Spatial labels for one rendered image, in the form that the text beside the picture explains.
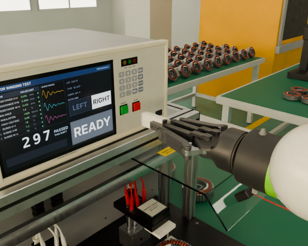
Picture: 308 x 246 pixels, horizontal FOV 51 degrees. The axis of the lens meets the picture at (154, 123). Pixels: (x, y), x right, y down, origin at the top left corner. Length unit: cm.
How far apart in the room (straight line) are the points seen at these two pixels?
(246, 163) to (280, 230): 62
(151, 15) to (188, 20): 261
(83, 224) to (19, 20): 672
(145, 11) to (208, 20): 85
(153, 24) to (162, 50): 379
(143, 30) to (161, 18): 30
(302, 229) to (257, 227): 14
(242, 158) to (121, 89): 32
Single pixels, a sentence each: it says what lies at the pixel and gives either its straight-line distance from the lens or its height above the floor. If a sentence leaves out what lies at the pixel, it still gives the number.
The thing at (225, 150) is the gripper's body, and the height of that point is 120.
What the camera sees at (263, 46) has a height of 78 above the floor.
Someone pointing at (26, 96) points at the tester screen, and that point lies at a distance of 59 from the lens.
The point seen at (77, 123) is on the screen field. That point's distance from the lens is 66.
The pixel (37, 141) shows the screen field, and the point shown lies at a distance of 62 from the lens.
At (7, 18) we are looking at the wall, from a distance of 738.
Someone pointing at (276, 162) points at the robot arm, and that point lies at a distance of 36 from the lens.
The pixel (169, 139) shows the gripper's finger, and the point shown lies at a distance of 58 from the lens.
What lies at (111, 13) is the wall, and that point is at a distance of 877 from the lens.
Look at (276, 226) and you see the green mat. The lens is 111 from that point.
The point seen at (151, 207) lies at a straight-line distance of 84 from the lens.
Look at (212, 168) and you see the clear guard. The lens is 73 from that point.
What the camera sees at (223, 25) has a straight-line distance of 439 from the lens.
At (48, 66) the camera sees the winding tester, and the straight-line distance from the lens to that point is 60.
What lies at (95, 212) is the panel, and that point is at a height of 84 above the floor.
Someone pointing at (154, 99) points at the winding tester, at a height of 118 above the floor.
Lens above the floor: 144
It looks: 23 degrees down
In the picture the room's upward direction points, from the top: straight up
